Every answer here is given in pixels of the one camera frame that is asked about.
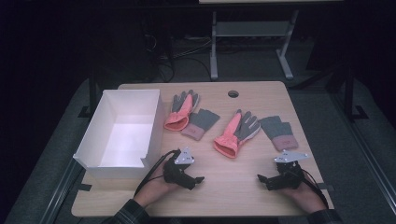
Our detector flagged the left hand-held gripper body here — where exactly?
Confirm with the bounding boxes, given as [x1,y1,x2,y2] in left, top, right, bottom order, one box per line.
[162,147,198,189]

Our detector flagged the grey glove with pink cuff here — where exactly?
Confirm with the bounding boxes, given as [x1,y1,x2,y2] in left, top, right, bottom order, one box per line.
[259,115,300,152]
[181,108,221,142]

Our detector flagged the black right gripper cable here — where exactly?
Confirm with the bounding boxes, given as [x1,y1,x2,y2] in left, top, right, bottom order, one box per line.
[298,172,330,209]

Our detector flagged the person's right hand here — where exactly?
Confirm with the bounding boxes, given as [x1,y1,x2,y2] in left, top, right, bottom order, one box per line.
[280,173,328,215]

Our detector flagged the black metal stand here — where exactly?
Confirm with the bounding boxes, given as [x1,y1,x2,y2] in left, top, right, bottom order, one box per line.
[326,60,370,123]
[78,62,101,119]

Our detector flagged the white box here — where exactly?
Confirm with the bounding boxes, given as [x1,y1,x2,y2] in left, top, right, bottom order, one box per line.
[72,89,166,180]

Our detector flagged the black floor cables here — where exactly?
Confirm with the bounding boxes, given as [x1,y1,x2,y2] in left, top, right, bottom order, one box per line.
[142,33,213,84]

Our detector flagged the person's left hand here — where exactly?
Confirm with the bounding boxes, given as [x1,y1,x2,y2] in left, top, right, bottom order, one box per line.
[134,161,183,209]

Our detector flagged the orange and grey glove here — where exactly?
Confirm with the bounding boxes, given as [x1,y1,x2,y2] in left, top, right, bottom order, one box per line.
[213,108,262,160]
[163,90,201,132]

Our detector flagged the grey metal stand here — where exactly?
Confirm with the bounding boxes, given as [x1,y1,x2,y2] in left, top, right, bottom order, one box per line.
[209,8,301,81]

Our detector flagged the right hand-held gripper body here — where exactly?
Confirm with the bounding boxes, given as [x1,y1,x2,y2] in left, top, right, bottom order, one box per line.
[269,149,309,190]

